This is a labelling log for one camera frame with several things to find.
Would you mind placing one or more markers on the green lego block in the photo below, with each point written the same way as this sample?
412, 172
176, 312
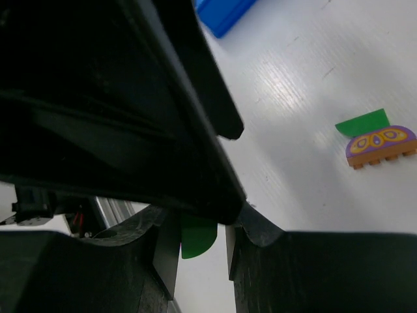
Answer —
197, 235
363, 124

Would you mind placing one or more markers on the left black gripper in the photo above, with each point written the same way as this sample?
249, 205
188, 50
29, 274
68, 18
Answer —
36, 206

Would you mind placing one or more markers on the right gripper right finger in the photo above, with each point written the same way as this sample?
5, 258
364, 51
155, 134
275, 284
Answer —
302, 271

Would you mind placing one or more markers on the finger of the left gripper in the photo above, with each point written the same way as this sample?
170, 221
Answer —
65, 126
169, 76

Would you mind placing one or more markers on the pink orange lego piece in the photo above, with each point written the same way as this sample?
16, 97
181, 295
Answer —
384, 144

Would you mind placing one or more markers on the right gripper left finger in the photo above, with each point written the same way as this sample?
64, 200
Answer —
131, 267

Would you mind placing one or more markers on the blue compartment bin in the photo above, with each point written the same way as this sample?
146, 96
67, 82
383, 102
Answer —
220, 15

